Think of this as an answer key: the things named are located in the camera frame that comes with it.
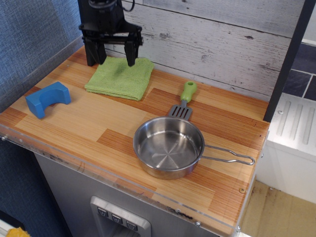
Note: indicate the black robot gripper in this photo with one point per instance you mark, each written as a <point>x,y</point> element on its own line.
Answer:
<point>103,21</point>

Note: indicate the green towel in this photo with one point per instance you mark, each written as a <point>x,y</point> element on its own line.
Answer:
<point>115,78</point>

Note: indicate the yellow object at corner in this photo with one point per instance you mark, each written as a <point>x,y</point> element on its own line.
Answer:
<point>17,232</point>

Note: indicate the blue arch block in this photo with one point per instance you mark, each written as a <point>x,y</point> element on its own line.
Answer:
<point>55,93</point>

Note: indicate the stainless steel pan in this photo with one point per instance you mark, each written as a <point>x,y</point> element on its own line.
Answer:
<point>170,148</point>

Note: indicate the clear acrylic table edge guard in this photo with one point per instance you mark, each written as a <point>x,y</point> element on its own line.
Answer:
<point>214,194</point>

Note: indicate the grey toy fridge cabinet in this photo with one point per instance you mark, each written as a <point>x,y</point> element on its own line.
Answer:
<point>174,208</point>

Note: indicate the silver dispenser button panel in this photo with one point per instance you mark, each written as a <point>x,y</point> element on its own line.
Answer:
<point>114,221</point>

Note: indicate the white ridged side unit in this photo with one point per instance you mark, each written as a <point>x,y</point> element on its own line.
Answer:
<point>289,154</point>

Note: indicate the green handled grey spatula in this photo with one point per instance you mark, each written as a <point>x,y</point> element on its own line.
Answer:
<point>182,111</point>

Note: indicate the dark right frame post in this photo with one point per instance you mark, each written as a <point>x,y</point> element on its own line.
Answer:
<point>298,34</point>

